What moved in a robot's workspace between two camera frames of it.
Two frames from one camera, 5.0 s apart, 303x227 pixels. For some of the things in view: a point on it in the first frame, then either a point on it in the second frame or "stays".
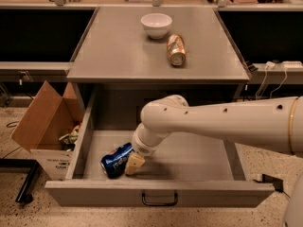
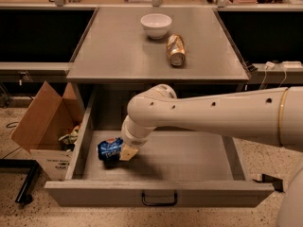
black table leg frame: [30, 166] stays
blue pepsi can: [114, 163] → [110, 148]
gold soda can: [176, 49] stays
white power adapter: [269, 63] stays
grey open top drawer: [185, 171] stays
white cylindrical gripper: [141, 147] → [136, 140]
